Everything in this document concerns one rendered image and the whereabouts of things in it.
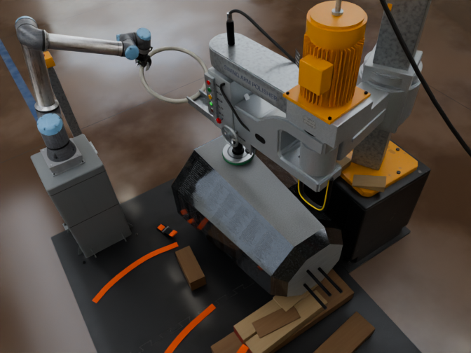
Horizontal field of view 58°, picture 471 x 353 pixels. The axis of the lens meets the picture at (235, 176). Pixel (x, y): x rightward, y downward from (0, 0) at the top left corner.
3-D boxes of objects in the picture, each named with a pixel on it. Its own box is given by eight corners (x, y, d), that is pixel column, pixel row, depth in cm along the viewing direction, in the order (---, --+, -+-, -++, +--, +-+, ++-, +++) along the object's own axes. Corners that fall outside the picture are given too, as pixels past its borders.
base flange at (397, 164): (368, 128, 316) (369, 123, 313) (420, 167, 288) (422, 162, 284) (316, 155, 300) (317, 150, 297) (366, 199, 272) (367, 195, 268)
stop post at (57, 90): (91, 141, 431) (51, 45, 351) (97, 153, 420) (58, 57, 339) (71, 150, 425) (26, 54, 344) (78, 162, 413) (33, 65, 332)
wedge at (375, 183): (385, 181, 276) (386, 176, 273) (383, 192, 270) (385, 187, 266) (353, 175, 281) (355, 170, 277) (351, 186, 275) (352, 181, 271)
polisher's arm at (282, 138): (339, 187, 241) (352, 121, 205) (312, 209, 232) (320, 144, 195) (251, 125, 280) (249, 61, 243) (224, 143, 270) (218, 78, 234)
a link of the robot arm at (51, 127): (46, 151, 274) (36, 130, 262) (43, 136, 285) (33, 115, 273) (70, 144, 278) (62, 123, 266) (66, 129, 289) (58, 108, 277)
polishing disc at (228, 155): (253, 140, 298) (253, 139, 297) (254, 162, 284) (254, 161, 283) (222, 142, 298) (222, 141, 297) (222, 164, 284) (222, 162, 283)
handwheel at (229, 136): (249, 144, 259) (248, 125, 248) (236, 152, 255) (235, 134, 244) (233, 132, 267) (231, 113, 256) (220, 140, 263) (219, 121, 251)
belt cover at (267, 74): (366, 128, 203) (373, 100, 191) (332, 155, 193) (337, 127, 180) (234, 52, 253) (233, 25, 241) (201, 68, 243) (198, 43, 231)
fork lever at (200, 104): (272, 142, 269) (272, 136, 265) (250, 157, 261) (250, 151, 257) (204, 92, 303) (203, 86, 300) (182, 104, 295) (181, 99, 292)
